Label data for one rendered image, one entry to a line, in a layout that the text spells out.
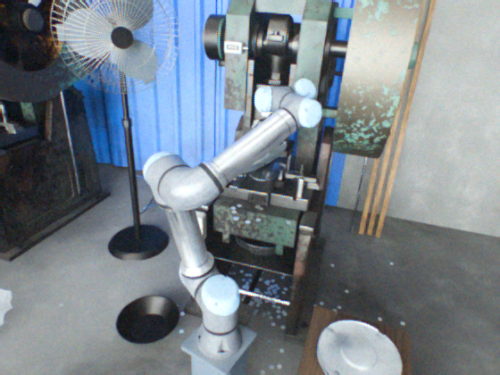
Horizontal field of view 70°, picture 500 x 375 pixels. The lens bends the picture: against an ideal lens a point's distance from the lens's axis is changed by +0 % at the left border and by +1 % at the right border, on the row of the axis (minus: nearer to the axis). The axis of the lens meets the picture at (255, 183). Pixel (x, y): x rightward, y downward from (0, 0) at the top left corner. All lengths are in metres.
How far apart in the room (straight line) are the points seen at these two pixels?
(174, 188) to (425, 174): 2.34
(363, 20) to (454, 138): 1.87
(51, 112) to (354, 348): 2.22
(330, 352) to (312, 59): 1.08
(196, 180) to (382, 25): 0.69
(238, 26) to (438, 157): 1.91
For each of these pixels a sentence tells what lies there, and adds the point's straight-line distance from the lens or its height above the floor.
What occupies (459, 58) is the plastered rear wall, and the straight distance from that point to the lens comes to 2.80.
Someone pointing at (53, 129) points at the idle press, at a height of 0.67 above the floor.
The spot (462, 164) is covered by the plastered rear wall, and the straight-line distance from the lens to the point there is 3.00.
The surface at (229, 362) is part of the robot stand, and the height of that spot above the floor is 0.45.
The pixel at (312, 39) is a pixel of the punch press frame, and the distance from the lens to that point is 1.46.
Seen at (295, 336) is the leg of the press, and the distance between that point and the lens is 1.92.
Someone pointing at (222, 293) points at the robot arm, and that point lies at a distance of 1.15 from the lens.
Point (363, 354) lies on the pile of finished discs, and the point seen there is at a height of 0.38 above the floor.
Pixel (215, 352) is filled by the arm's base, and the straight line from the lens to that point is 1.26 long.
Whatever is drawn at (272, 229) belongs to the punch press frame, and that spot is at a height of 0.58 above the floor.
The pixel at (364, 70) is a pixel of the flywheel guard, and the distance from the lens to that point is 1.18.
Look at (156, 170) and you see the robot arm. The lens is 0.98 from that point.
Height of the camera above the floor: 1.47
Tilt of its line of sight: 26 degrees down
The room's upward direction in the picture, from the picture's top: 4 degrees clockwise
